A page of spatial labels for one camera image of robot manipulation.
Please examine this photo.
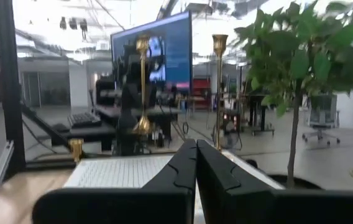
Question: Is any black computer keyboard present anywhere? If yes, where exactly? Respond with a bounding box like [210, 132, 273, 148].
[67, 111, 103, 129]

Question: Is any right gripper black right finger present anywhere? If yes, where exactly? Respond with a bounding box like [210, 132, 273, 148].
[196, 139, 353, 224]

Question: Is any green potted plant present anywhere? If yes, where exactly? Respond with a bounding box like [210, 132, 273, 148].
[234, 0, 353, 190]

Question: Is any medium brass candlestick holder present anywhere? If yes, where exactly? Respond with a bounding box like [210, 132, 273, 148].
[132, 34, 152, 136]

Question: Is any grey office chair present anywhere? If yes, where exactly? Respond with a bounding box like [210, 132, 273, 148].
[301, 94, 342, 147]

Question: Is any white perforated metal shelf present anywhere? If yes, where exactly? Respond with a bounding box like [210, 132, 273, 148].
[63, 148, 286, 224]

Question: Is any tall brass candlestick holder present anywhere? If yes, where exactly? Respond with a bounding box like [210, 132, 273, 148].
[212, 33, 229, 152]

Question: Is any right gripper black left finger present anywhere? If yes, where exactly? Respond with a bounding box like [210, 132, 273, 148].
[32, 138, 198, 224]

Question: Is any blue screen computer monitor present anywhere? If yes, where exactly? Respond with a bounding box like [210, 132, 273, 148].
[110, 11, 193, 91]

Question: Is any black aluminium rig frame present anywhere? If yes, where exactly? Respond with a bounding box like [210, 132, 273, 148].
[0, 0, 174, 180]

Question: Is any short brass candlestick holder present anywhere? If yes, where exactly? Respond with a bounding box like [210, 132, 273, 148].
[68, 138, 85, 164]

